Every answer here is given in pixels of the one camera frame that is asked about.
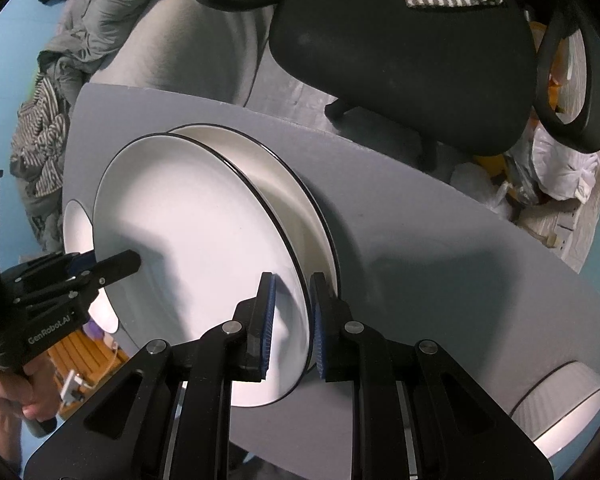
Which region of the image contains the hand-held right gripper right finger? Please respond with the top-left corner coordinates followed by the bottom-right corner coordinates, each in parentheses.
top-left (310, 272), bottom-right (554, 480)

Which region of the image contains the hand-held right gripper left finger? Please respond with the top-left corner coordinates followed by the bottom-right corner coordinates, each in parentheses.
top-left (24, 271), bottom-right (281, 480)

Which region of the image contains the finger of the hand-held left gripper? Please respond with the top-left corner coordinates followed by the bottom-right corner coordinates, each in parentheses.
top-left (2, 249), bottom-right (142, 312)
top-left (5, 252), bottom-right (99, 279)

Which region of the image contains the white ribbed bowl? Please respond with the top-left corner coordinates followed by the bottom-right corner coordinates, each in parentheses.
top-left (510, 364), bottom-right (600, 461)

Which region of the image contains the person's left hand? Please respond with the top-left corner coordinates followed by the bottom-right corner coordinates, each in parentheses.
top-left (0, 354), bottom-right (58, 461)

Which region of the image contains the wooden slat stool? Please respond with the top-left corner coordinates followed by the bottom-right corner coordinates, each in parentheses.
top-left (47, 329), bottom-right (131, 411)

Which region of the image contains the white charger plug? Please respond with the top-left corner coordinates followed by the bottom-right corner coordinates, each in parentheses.
top-left (60, 370), bottom-right (88, 404)

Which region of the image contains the striped grey garment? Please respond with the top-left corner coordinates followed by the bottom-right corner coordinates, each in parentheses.
top-left (10, 80), bottom-right (73, 198)

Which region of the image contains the clear plastic bag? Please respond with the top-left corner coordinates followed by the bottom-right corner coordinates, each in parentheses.
top-left (450, 160), bottom-right (511, 221)

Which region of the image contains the light grey bed sheet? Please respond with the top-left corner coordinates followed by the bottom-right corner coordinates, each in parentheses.
top-left (92, 0), bottom-right (281, 107)

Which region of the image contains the grey duvet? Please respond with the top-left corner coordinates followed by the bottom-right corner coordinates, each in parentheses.
top-left (11, 0), bottom-right (221, 256)

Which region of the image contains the white power strip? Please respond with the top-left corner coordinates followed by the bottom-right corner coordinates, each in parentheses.
top-left (540, 225), bottom-right (577, 252)

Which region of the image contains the black office chair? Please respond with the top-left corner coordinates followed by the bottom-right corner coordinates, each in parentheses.
top-left (190, 0), bottom-right (600, 171)

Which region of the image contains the white plastic bag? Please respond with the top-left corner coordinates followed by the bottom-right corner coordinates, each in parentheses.
top-left (530, 125), bottom-right (600, 202)

